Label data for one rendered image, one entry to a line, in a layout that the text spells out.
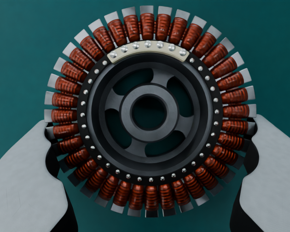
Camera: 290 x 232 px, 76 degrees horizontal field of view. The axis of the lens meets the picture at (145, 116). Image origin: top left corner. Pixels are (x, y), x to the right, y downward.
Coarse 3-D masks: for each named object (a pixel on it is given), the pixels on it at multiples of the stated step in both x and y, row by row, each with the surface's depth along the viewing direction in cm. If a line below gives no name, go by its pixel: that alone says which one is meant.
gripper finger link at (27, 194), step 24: (24, 144) 9; (48, 144) 9; (0, 168) 8; (24, 168) 8; (48, 168) 8; (0, 192) 7; (24, 192) 7; (48, 192) 7; (0, 216) 6; (24, 216) 6; (48, 216) 6; (72, 216) 6
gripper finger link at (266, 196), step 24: (264, 120) 10; (264, 144) 8; (288, 144) 8; (264, 168) 7; (288, 168) 7; (240, 192) 6; (264, 192) 6; (288, 192) 6; (240, 216) 6; (264, 216) 6; (288, 216) 6
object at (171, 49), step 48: (96, 48) 9; (144, 48) 9; (192, 48) 10; (48, 96) 10; (96, 96) 10; (144, 96) 11; (192, 96) 12; (240, 96) 9; (96, 144) 10; (144, 144) 12; (192, 144) 11; (240, 144) 9; (144, 192) 10; (192, 192) 10
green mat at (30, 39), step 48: (0, 0) 13; (48, 0) 13; (96, 0) 13; (144, 0) 13; (192, 0) 13; (240, 0) 13; (288, 0) 13; (0, 48) 13; (48, 48) 13; (240, 48) 13; (288, 48) 13; (0, 96) 13; (288, 96) 13; (0, 144) 13; (96, 192) 13
